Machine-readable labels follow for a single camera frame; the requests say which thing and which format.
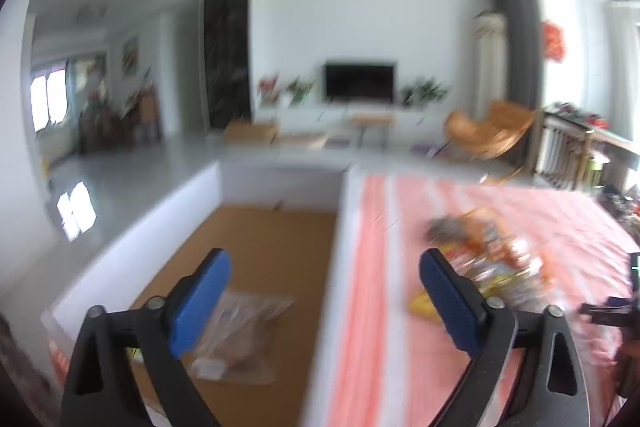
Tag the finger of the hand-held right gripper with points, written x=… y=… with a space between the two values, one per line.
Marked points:
x=607 y=313

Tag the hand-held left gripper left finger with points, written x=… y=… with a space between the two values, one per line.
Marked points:
x=200 y=302

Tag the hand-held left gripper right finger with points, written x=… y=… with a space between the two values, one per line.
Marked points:
x=450 y=302

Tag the pile of snack packets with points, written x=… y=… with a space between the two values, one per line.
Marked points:
x=490 y=247

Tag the white cardboard box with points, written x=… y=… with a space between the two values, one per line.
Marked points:
x=260 y=247

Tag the clear plastic bag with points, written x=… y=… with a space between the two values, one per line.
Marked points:
x=240 y=332

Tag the orange striped blanket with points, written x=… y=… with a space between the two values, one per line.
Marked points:
x=380 y=307

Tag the orange lounge chair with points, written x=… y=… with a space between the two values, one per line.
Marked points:
x=480 y=132

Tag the brown cardboard box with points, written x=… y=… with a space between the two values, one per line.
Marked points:
x=250 y=131

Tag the wooden stool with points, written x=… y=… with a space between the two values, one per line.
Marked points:
x=372 y=119

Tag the large green potted plant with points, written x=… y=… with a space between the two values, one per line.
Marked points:
x=425 y=92

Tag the white television cabinet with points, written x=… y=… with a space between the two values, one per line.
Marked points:
x=305 y=114

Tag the red flower plant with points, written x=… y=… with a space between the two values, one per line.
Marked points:
x=269 y=88

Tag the black television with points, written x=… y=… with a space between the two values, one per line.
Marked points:
x=359 y=82

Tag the dark display cabinet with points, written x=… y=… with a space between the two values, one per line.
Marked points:
x=227 y=57

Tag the white standing air conditioner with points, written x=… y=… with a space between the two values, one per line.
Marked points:
x=491 y=57

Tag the grey curtain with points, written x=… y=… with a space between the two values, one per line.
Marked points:
x=520 y=37

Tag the red wall decoration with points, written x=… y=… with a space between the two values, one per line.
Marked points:
x=553 y=41

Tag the framed wall painting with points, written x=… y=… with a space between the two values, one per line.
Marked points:
x=130 y=57

